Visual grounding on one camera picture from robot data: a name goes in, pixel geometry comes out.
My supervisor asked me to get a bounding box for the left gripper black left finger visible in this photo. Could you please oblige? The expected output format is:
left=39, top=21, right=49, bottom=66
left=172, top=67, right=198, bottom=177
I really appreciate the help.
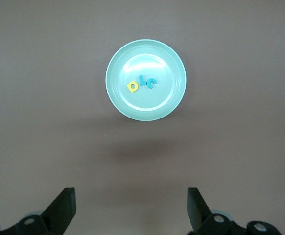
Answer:
left=0, top=187, right=76, bottom=235

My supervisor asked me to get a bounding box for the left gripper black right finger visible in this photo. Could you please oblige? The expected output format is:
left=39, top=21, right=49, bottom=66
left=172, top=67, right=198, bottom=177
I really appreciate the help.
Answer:
left=187, top=187, right=283, bottom=235

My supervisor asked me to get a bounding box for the yellow foam letter D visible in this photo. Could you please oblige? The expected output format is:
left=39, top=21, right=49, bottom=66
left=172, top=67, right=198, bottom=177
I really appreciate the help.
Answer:
left=127, top=81, right=139, bottom=94

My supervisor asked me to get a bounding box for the brown table cover mat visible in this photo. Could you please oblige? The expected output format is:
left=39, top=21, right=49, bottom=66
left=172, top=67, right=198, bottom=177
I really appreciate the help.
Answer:
left=0, top=0, right=285, bottom=235

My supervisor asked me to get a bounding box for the light green plate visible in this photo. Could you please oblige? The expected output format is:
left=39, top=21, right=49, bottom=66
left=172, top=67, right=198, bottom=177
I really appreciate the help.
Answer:
left=105, top=39, right=187, bottom=122

